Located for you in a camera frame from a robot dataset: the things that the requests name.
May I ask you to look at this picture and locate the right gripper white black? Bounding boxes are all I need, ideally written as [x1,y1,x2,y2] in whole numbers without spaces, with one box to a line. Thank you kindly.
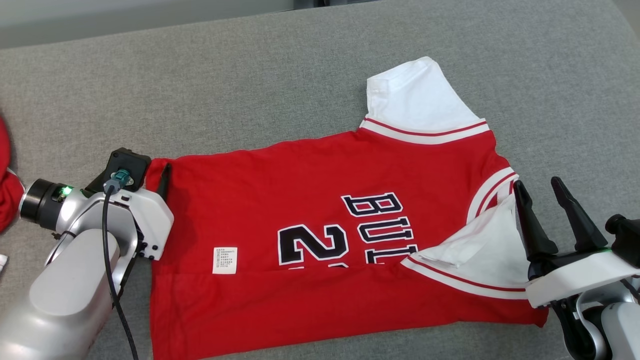
[514,176,640,308]

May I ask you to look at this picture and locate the red shorts with white trim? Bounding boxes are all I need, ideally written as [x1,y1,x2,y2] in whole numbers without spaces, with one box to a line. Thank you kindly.
[0,116,26,274]

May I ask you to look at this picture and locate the red Bulls basketball jersey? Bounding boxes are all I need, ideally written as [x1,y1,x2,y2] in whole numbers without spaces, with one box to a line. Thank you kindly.
[147,56,551,360]

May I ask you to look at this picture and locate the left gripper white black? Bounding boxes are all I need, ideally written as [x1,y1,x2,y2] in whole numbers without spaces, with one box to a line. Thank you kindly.
[20,163,175,261]

